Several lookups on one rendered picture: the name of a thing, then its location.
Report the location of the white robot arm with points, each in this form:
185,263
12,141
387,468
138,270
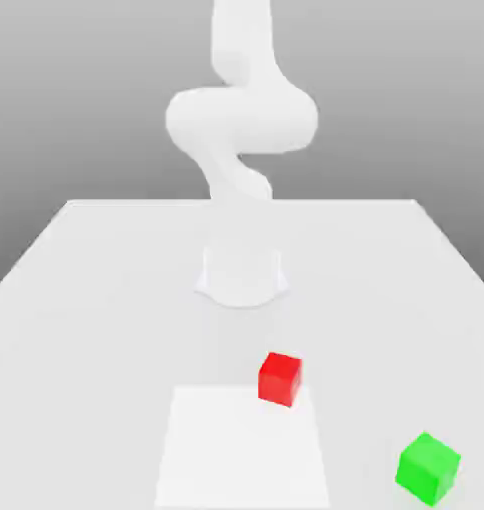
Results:
242,119

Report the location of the small red cube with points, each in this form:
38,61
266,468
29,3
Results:
279,380

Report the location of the small green cube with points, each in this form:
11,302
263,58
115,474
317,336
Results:
427,468

